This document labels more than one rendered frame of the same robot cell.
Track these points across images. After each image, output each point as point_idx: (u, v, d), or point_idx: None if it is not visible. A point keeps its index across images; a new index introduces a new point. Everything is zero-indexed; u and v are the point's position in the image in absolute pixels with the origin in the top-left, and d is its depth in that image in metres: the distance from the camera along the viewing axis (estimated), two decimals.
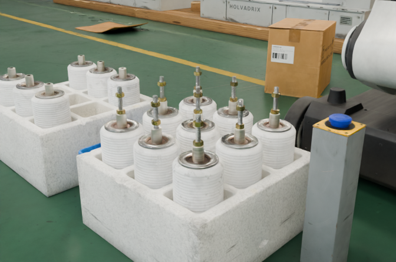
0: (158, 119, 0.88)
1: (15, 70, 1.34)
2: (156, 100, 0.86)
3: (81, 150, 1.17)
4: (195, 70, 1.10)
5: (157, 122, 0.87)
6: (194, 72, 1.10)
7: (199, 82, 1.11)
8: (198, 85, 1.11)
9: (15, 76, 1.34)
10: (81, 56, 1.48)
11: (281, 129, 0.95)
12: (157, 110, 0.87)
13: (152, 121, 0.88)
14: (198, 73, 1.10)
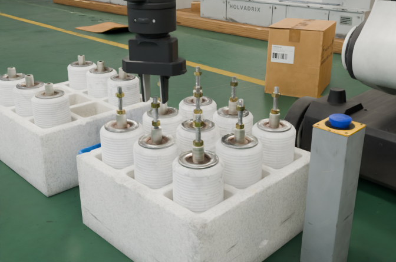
0: (154, 122, 0.88)
1: (15, 70, 1.34)
2: (152, 100, 0.87)
3: (81, 150, 1.17)
4: (195, 70, 1.10)
5: (151, 120, 0.89)
6: (194, 72, 1.10)
7: (199, 82, 1.11)
8: (198, 85, 1.11)
9: (15, 76, 1.34)
10: (81, 56, 1.48)
11: (281, 129, 0.95)
12: (153, 111, 0.87)
13: None
14: (198, 73, 1.10)
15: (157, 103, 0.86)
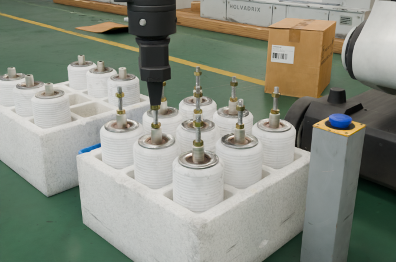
0: (158, 123, 0.88)
1: (15, 70, 1.34)
2: None
3: (81, 150, 1.17)
4: (195, 70, 1.10)
5: (154, 125, 0.87)
6: (194, 72, 1.10)
7: (199, 82, 1.11)
8: (198, 85, 1.11)
9: (15, 76, 1.34)
10: (81, 56, 1.48)
11: (281, 129, 0.95)
12: (155, 113, 0.87)
13: (151, 123, 0.88)
14: (198, 73, 1.10)
15: None
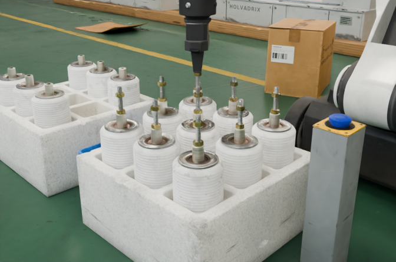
0: (154, 124, 0.88)
1: (15, 70, 1.34)
2: (153, 103, 0.87)
3: (81, 150, 1.17)
4: None
5: (152, 123, 0.89)
6: (200, 73, 1.10)
7: (197, 82, 1.12)
8: (198, 85, 1.12)
9: (15, 76, 1.34)
10: (81, 56, 1.48)
11: (281, 129, 0.95)
12: (153, 113, 0.88)
13: None
14: (200, 72, 1.11)
15: (155, 106, 0.86)
